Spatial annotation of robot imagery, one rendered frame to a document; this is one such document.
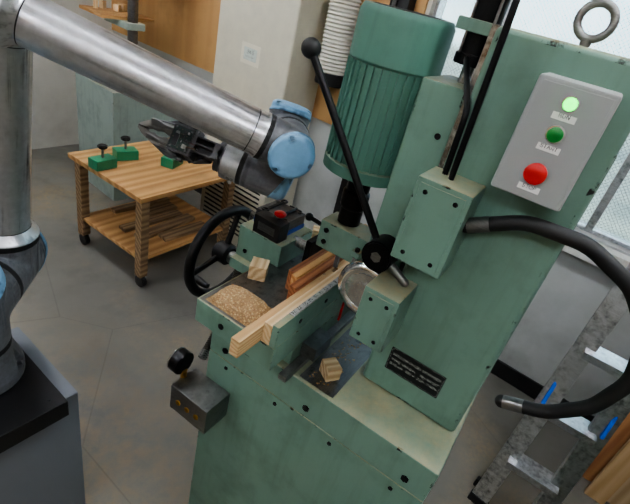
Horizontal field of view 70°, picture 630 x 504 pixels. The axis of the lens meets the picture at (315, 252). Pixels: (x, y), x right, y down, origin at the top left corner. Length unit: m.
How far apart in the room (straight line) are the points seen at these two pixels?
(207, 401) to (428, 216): 0.70
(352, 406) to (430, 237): 0.41
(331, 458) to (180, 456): 0.85
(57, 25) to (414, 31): 0.56
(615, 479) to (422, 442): 1.38
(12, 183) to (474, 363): 1.00
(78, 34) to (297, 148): 0.39
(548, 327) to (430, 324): 1.54
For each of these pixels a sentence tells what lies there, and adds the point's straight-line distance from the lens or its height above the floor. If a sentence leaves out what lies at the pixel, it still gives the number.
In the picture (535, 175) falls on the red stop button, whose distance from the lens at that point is 0.69.
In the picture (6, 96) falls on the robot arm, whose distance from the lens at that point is 1.08.
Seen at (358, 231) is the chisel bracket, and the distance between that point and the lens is 1.01.
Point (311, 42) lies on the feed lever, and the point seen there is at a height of 1.43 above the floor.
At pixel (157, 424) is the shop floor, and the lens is 1.90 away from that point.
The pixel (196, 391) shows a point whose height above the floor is 0.62.
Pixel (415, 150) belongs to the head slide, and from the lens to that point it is 0.85.
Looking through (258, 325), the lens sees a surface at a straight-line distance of 0.88.
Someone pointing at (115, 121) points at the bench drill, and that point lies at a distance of 3.07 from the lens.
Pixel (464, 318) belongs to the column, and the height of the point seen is 1.06.
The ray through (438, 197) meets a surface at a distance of 0.72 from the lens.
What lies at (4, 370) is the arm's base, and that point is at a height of 0.65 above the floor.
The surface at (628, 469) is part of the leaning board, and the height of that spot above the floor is 0.22.
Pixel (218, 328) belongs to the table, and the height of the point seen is 0.86.
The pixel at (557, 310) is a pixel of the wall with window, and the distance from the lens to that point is 2.37.
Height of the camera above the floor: 1.52
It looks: 30 degrees down
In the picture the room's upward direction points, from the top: 15 degrees clockwise
